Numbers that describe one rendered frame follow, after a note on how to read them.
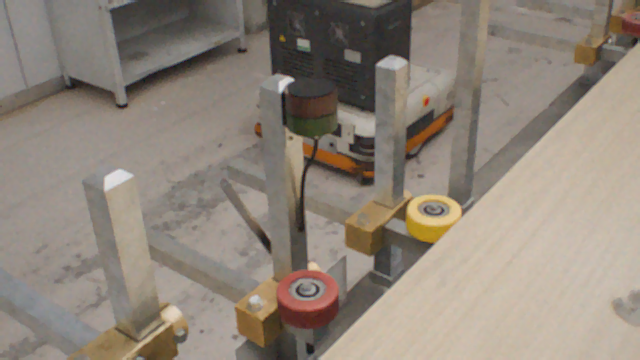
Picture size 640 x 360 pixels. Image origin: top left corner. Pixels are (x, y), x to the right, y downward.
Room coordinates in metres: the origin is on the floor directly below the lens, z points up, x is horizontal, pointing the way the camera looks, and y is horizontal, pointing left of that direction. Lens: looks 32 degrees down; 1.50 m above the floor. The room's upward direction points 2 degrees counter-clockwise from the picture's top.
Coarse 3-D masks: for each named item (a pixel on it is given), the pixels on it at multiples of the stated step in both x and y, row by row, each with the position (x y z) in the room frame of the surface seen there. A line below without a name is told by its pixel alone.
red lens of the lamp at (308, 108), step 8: (336, 88) 0.75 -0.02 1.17; (288, 96) 0.73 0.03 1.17; (328, 96) 0.73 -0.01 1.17; (336, 96) 0.74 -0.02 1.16; (288, 104) 0.73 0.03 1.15; (296, 104) 0.72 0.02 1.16; (304, 104) 0.72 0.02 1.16; (312, 104) 0.72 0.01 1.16; (320, 104) 0.72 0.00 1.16; (328, 104) 0.73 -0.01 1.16; (336, 104) 0.74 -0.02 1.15; (288, 112) 0.73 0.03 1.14; (296, 112) 0.72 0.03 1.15; (304, 112) 0.72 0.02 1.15; (312, 112) 0.72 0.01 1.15; (320, 112) 0.72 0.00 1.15; (328, 112) 0.73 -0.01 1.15
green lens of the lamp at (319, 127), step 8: (336, 112) 0.74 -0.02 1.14; (288, 120) 0.73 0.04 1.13; (296, 120) 0.72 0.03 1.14; (304, 120) 0.72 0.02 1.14; (312, 120) 0.72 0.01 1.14; (320, 120) 0.72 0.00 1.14; (328, 120) 0.73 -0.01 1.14; (336, 120) 0.74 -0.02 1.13; (288, 128) 0.74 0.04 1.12; (296, 128) 0.72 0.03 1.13; (304, 128) 0.72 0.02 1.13; (312, 128) 0.72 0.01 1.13; (320, 128) 0.72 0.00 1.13; (328, 128) 0.73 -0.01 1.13; (304, 136) 0.72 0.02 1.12; (312, 136) 0.72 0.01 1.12
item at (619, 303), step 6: (630, 294) 0.68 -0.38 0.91; (636, 294) 0.67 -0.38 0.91; (612, 300) 0.67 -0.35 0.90; (618, 300) 0.66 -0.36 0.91; (624, 300) 0.66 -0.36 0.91; (630, 300) 0.66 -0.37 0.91; (636, 300) 0.67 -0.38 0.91; (618, 306) 0.65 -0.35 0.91; (624, 306) 0.65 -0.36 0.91; (630, 306) 0.65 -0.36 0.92; (636, 306) 0.65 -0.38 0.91; (624, 312) 0.64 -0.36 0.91; (630, 312) 0.64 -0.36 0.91; (636, 312) 0.64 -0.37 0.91; (630, 318) 0.64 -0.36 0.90; (636, 318) 0.63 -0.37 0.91; (630, 324) 0.63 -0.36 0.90; (636, 324) 0.63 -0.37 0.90
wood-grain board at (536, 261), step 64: (576, 128) 1.13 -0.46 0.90; (512, 192) 0.93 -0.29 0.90; (576, 192) 0.92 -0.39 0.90; (448, 256) 0.77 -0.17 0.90; (512, 256) 0.77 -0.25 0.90; (576, 256) 0.76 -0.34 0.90; (384, 320) 0.65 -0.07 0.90; (448, 320) 0.65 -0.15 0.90; (512, 320) 0.64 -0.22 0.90; (576, 320) 0.64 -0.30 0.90
